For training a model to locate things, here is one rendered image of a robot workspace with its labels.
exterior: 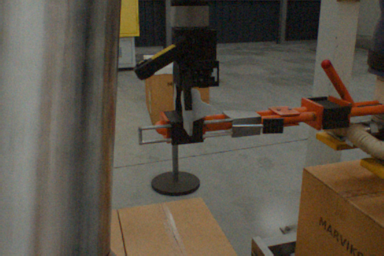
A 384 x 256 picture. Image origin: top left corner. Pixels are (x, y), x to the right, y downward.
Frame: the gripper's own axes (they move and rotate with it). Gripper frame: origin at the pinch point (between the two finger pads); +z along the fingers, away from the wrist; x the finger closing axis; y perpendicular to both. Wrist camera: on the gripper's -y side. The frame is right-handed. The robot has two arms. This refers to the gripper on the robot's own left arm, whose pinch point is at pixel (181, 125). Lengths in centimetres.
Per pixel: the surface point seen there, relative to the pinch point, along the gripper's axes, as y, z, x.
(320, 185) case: 43, 26, 12
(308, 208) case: 43, 36, 16
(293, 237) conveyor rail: 49, 60, 34
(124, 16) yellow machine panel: 44, -4, 727
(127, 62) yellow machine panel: 44, 91, 734
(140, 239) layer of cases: -6, 64, 54
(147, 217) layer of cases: -1, 64, 69
